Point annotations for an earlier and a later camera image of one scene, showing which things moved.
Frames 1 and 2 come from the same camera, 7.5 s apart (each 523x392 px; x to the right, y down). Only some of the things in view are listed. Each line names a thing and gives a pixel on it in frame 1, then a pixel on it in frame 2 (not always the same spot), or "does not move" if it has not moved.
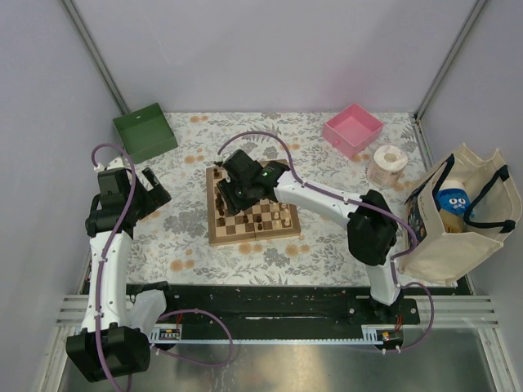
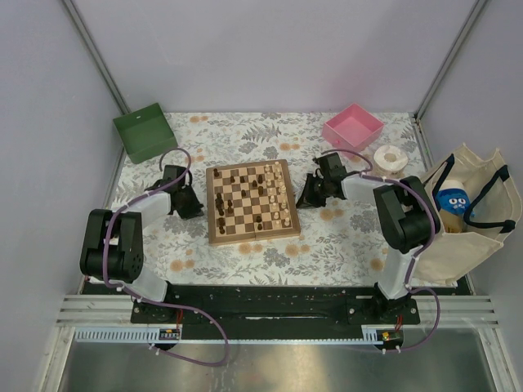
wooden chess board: x=262 y=220 does not move
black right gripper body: x=236 y=194 to x=315 y=192
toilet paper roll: x=386 y=167 does not move
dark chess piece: x=220 y=203 does not move
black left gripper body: x=148 y=201 to x=190 y=204
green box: x=145 y=133 does not move
